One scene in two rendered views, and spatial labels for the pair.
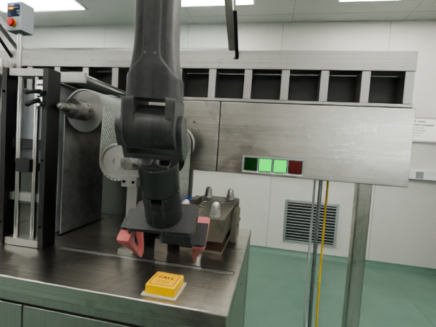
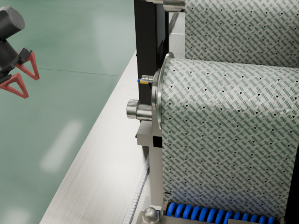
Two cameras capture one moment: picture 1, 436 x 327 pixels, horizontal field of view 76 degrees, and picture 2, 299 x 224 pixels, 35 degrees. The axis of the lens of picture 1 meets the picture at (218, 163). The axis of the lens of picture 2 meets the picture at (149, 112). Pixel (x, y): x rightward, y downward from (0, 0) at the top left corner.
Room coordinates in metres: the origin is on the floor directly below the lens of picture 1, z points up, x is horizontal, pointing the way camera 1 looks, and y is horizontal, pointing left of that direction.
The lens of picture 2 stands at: (0.92, -0.52, 1.72)
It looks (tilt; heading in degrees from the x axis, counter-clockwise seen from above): 35 degrees down; 94
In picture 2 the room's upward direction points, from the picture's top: 2 degrees counter-clockwise
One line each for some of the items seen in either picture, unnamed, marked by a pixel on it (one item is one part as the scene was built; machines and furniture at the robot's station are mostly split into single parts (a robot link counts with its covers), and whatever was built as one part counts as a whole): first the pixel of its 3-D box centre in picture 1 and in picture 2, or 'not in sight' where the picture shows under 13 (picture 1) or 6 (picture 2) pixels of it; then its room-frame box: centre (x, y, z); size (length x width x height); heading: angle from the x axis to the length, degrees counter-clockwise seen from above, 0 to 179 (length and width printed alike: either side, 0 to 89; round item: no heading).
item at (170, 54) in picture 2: not in sight; (167, 91); (0.90, 0.22, 1.25); 0.15 x 0.01 x 0.15; 79
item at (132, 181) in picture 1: (132, 202); (153, 158); (0.87, 0.26, 1.05); 0.06 x 0.05 x 0.31; 169
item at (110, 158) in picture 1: (134, 160); not in sight; (1.05, 0.31, 1.17); 0.26 x 0.12 x 0.12; 169
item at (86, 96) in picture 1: (106, 115); not in sight; (1.08, 0.44, 1.33); 0.25 x 0.14 x 0.14; 169
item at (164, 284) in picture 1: (165, 284); not in sight; (0.64, 0.11, 0.91); 0.07 x 0.07 x 0.02; 79
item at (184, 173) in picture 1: (178, 181); (224, 177); (1.01, 0.14, 1.11); 0.23 x 0.01 x 0.18; 169
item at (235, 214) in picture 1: (235, 224); not in sight; (1.03, -0.08, 0.96); 0.10 x 0.03 x 0.11; 169
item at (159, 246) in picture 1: (176, 233); not in sight; (1.01, 0.14, 0.92); 0.28 x 0.04 x 0.04; 169
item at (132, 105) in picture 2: (128, 163); (133, 109); (0.83, 0.27, 1.18); 0.04 x 0.02 x 0.04; 79
